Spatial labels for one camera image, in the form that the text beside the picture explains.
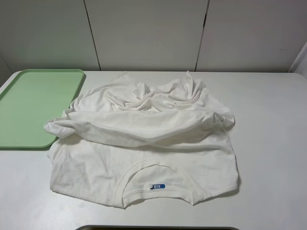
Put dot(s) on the white short sleeve t-shirt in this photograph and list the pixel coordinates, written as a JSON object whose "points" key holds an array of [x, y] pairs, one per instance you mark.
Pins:
{"points": [[126, 142]]}

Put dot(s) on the green plastic tray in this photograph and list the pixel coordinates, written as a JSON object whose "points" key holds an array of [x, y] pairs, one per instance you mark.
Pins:
{"points": [[33, 97]]}

